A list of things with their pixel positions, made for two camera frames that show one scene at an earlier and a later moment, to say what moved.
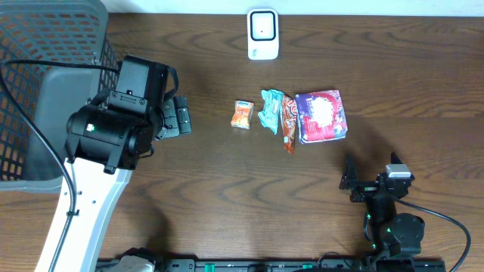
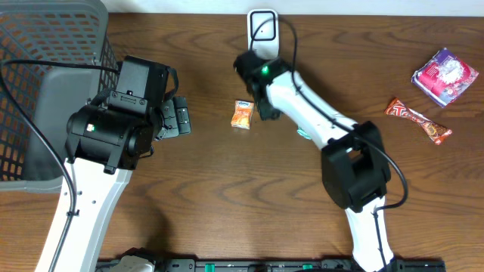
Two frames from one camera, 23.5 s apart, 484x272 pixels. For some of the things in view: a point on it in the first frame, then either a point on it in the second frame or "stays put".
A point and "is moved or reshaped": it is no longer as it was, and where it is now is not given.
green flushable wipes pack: [272, 115] is moved or reshaped
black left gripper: [181, 114] stays put
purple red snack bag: [321, 116] is moved or reshaped
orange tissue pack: [242, 115] stays put
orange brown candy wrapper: [289, 117] -> [436, 131]
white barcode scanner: [263, 34] stays put
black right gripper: [369, 189] -> [265, 109]
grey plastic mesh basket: [66, 32] stays put
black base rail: [292, 265] stays put
